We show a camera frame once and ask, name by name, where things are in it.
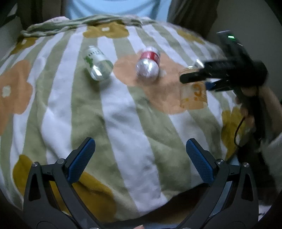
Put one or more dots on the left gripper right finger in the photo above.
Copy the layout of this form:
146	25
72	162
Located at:
230	200

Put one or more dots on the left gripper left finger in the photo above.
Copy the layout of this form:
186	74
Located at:
50	201

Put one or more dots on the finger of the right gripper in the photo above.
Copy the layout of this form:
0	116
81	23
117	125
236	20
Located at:
211	70
219	85

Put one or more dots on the clear orange vitamin C cup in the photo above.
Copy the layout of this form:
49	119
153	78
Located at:
193	95

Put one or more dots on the white blue label bottle cup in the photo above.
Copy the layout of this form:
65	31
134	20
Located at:
197	65

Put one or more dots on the red label Nongfu bottle cup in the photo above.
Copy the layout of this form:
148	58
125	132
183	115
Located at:
148	65

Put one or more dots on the green label clear bottle cup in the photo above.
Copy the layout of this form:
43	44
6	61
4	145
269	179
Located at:
97	64

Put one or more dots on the person's right hand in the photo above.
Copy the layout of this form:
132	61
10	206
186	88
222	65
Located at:
272	106

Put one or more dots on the light blue cloth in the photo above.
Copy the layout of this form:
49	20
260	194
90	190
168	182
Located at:
156	10

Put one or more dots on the striped floral blanket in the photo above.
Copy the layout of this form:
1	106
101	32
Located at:
50	104

